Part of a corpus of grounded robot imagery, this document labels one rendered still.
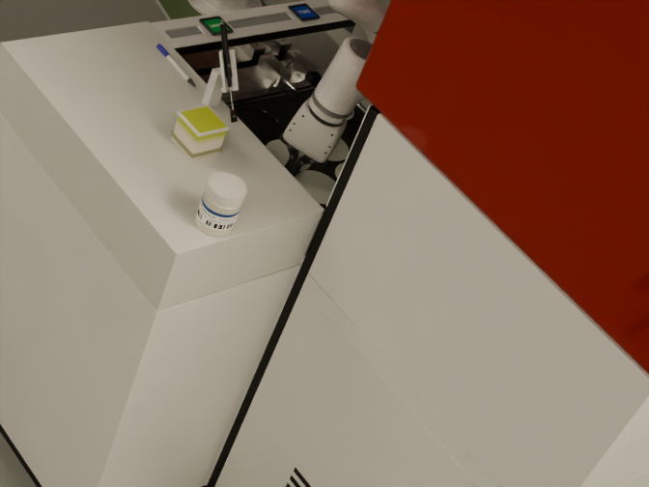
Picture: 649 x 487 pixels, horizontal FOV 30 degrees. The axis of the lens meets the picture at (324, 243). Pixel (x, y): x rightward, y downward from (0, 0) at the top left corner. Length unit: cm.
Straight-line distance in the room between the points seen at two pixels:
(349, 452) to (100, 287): 59
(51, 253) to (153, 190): 35
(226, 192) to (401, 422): 56
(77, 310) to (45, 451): 43
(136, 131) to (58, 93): 17
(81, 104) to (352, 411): 79
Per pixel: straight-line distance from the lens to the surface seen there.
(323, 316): 238
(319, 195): 244
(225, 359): 249
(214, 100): 245
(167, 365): 237
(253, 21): 279
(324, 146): 238
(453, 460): 224
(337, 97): 230
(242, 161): 234
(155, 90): 245
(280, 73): 274
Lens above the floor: 236
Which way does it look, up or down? 39 degrees down
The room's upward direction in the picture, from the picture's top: 24 degrees clockwise
